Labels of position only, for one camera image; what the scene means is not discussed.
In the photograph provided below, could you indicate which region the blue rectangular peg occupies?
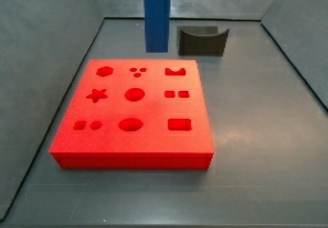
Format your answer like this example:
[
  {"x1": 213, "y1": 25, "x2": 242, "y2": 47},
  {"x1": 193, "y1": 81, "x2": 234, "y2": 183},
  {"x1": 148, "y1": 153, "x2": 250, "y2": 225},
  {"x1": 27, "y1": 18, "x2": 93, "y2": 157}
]
[{"x1": 144, "y1": 0, "x2": 171, "y2": 53}]

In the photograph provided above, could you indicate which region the red foam shape board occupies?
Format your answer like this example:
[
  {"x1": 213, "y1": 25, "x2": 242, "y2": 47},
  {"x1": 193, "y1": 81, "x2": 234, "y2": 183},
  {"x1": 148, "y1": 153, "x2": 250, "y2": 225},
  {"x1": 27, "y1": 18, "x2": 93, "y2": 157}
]
[{"x1": 49, "y1": 59, "x2": 216, "y2": 170}]

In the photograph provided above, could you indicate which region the black curved holder bracket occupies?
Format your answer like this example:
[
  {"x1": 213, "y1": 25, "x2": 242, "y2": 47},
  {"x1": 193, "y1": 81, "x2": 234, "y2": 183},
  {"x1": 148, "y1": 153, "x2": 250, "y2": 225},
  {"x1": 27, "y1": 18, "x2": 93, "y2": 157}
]
[{"x1": 177, "y1": 26, "x2": 230, "y2": 57}]

